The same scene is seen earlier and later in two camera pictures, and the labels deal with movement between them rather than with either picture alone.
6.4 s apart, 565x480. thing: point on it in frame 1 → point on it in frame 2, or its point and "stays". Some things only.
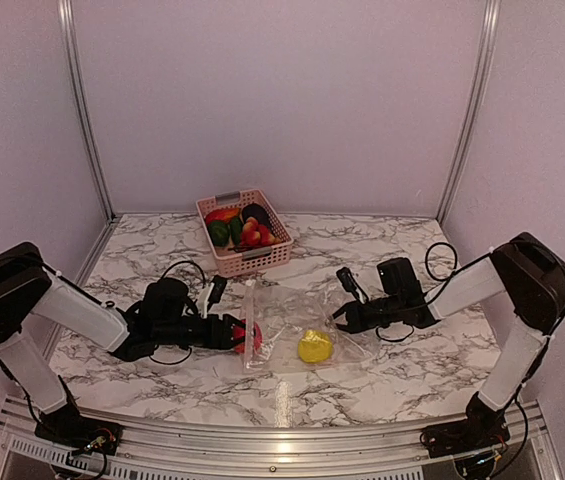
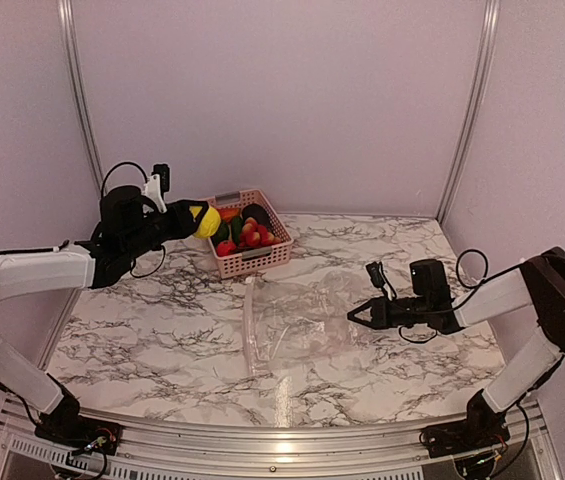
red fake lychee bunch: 255,234 stays
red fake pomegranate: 239,335 → 225,247
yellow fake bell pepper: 315,347 → 209,223
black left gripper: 225,326 → 183,225
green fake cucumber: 236,229 stays
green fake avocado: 219,232 stays
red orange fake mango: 222,214 stays
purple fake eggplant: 260,214 stays
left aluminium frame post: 83,100 stays
